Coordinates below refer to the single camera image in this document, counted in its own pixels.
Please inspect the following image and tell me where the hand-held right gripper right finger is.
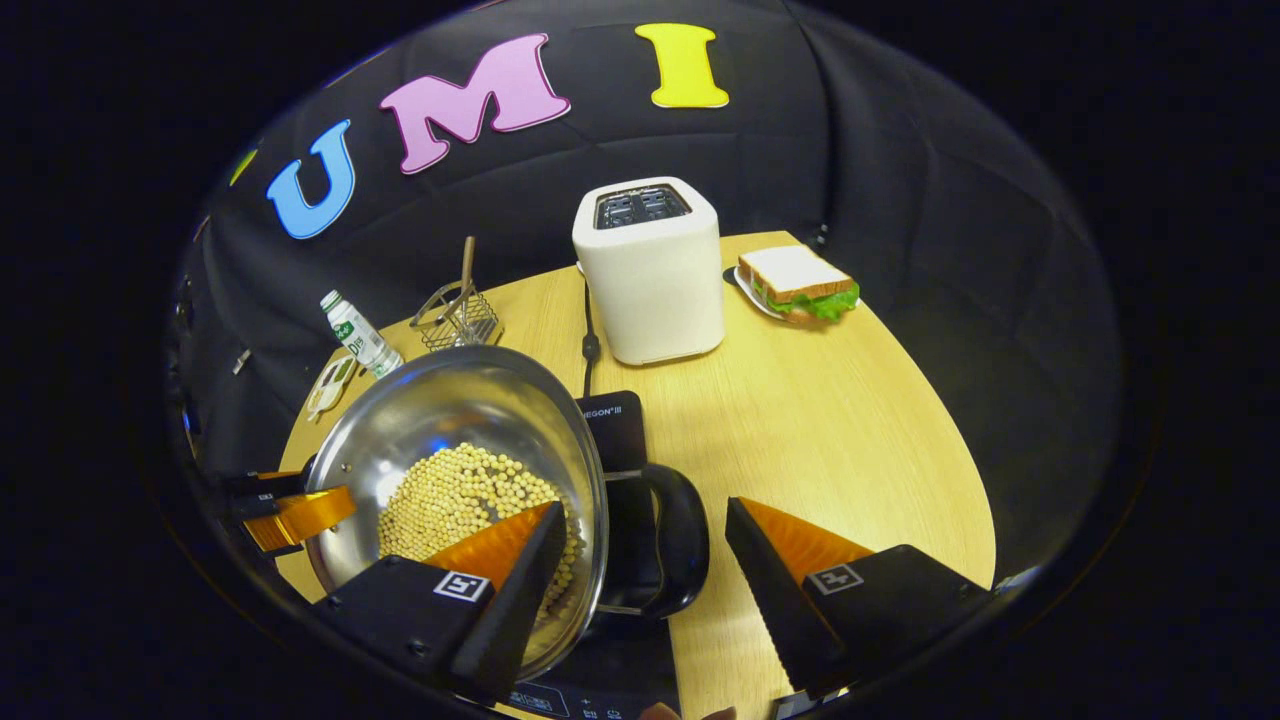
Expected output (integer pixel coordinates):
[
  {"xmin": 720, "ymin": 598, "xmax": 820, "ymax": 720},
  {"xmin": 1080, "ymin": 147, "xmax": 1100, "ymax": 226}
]
[{"xmin": 725, "ymin": 496, "xmax": 993, "ymax": 701}]

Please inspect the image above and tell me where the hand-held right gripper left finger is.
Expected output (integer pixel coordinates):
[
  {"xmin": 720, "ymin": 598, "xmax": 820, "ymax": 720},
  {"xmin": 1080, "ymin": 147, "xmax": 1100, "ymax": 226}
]
[{"xmin": 313, "ymin": 501, "xmax": 569, "ymax": 703}]

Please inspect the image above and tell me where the steel pot with black handle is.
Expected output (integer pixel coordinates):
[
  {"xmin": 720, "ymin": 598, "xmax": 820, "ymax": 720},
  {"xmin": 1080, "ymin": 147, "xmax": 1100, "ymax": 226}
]
[{"xmin": 304, "ymin": 345, "xmax": 712, "ymax": 683}]

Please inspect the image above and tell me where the black induction cooktop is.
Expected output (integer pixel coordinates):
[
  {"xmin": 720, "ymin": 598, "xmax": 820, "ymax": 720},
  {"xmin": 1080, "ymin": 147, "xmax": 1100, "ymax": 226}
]
[{"xmin": 500, "ymin": 390, "xmax": 686, "ymax": 720}]

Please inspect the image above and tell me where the pile of soybeans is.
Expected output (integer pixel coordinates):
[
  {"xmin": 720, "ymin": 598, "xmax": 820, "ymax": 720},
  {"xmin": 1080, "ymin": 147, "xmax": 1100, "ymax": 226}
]
[{"xmin": 376, "ymin": 443, "xmax": 586, "ymax": 626}]

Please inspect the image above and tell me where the white divided bean dish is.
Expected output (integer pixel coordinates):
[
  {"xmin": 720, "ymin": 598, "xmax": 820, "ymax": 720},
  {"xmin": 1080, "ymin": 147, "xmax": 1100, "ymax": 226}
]
[{"xmin": 305, "ymin": 355, "xmax": 360, "ymax": 422}]

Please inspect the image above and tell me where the white bottle green label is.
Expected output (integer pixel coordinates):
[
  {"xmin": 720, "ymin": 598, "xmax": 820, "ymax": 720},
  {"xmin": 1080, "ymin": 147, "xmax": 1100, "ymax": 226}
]
[{"xmin": 320, "ymin": 290, "xmax": 405, "ymax": 380}]

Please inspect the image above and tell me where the small clear mesh holder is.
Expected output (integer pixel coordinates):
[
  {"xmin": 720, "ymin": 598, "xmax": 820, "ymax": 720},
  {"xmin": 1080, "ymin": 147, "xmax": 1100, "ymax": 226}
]
[{"xmin": 410, "ymin": 280, "xmax": 502, "ymax": 353}]

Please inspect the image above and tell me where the sandwich with lettuce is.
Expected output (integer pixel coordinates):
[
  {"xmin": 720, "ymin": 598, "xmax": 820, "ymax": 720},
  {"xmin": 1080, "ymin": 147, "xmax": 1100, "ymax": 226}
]
[{"xmin": 738, "ymin": 245, "xmax": 862, "ymax": 323}]

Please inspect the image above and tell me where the white toaster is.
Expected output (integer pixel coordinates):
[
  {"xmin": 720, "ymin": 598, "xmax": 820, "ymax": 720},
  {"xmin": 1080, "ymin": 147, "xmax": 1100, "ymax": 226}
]
[{"xmin": 572, "ymin": 177, "xmax": 725, "ymax": 366}]

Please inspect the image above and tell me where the black backdrop cloth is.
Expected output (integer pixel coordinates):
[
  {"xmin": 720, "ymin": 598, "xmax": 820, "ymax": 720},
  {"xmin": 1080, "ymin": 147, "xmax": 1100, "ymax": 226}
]
[{"xmin": 165, "ymin": 0, "xmax": 1121, "ymax": 581}]

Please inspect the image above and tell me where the black toaster power cable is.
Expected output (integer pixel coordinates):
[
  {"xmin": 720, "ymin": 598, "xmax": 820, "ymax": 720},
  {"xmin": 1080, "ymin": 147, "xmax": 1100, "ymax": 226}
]
[{"xmin": 578, "ymin": 280, "xmax": 602, "ymax": 399}]

